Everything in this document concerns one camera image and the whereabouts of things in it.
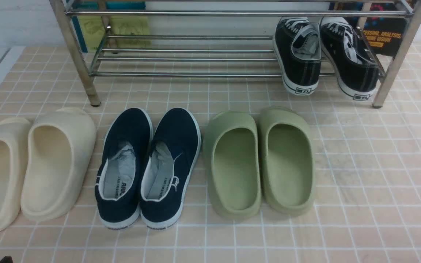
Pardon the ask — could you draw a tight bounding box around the navy slip-on shoe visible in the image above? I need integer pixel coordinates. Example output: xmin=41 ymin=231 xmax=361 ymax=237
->
xmin=95 ymin=108 xmax=153 ymax=230
xmin=139 ymin=107 xmax=202 ymax=230

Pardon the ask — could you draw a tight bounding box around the metal shoe rack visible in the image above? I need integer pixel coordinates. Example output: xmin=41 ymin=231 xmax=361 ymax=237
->
xmin=50 ymin=0 xmax=421 ymax=108

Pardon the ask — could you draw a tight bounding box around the left green foam slipper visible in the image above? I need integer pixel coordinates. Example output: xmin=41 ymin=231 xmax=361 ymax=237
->
xmin=202 ymin=111 xmax=262 ymax=221

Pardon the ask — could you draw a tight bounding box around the green foam slipper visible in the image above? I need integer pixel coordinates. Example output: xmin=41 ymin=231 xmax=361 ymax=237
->
xmin=202 ymin=111 xmax=262 ymax=221
xmin=257 ymin=106 xmax=315 ymax=217

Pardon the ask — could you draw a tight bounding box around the right green foam slipper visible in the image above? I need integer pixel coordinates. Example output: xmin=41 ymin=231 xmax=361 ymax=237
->
xmin=257 ymin=106 xmax=315 ymax=217

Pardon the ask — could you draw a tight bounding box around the left black canvas sneaker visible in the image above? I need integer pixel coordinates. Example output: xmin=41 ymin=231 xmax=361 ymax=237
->
xmin=272 ymin=17 xmax=322 ymax=96

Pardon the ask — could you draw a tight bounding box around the black canvas sneaker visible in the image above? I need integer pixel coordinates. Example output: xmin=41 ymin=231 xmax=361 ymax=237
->
xmin=272 ymin=17 xmax=322 ymax=96
xmin=319 ymin=17 xmax=379 ymax=101

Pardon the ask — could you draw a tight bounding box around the right cream foam slipper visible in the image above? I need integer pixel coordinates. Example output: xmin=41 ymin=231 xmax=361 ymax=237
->
xmin=21 ymin=107 xmax=97 ymax=222

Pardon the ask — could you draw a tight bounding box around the cream foam slipper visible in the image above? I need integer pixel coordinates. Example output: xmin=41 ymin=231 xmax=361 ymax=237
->
xmin=21 ymin=107 xmax=97 ymax=222
xmin=0 ymin=117 xmax=32 ymax=231

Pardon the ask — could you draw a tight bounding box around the right black canvas sneaker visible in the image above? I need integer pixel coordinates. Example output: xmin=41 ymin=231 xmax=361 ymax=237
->
xmin=319 ymin=17 xmax=379 ymax=101

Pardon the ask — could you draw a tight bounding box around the black book orange text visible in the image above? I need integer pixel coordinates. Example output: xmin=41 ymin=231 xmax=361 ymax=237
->
xmin=329 ymin=2 xmax=407 ymax=57

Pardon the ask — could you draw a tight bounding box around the left cream foam slipper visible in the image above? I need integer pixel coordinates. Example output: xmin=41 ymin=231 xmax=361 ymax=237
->
xmin=0 ymin=117 xmax=32 ymax=231

